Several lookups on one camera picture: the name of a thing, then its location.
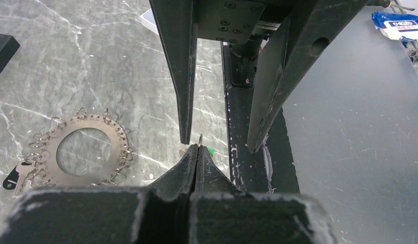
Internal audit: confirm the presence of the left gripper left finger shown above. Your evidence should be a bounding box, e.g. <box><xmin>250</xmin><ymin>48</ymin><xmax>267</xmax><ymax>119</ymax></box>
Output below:
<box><xmin>150</xmin><ymin>0</ymin><xmax>198</xmax><ymax>144</ymax></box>

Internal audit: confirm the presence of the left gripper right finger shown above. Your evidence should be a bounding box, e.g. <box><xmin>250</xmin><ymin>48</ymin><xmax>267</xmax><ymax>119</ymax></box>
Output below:
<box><xmin>253</xmin><ymin>1</ymin><xmax>368</xmax><ymax>135</ymax></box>

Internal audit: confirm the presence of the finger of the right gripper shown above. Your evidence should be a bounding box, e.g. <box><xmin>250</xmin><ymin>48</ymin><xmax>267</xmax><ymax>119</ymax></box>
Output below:
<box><xmin>195</xmin><ymin>145</ymin><xmax>243</xmax><ymax>194</ymax></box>
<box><xmin>148</xmin><ymin>144</ymin><xmax>198</xmax><ymax>196</ymax></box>

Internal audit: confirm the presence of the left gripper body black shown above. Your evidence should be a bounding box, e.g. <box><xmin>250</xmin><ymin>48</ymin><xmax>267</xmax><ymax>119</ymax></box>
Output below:
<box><xmin>192</xmin><ymin>0</ymin><xmax>290</xmax><ymax>44</ymax></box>

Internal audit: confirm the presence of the green head key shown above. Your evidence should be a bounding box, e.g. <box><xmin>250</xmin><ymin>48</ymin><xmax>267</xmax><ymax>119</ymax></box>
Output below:
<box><xmin>179</xmin><ymin>133</ymin><xmax>215</xmax><ymax>157</ymax></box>

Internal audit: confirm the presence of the white grey tablet device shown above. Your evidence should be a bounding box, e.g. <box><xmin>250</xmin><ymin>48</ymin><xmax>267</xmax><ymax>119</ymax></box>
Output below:
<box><xmin>139</xmin><ymin>9</ymin><xmax>159</xmax><ymax>35</ymax></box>

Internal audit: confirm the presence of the blue white packet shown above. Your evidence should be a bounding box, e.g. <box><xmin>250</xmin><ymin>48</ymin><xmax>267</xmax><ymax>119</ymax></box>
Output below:
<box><xmin>371</xmin><ymin>12</ymin><xmax>418</xmax><ymax>42</ymax></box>

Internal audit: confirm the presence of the black head key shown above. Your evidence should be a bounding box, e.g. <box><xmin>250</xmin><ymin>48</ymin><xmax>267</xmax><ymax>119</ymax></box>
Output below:
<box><xmin>3</xmin><ymin>161</ymin><xmax>34</xmax><ymax>196</ymax></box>

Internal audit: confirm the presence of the black box left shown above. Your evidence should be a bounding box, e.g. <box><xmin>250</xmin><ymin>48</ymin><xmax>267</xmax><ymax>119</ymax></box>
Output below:
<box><xmin>0</xmin><ymin>34</ymin><xmax>20</xmax><ymax>74</ymax></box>

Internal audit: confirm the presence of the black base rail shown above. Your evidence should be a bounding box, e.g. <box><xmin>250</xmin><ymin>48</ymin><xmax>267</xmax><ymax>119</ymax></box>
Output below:
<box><xmin>221</xmin><ymin>43</ymin><xmax>300</xmax><ymax>194</ymax></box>

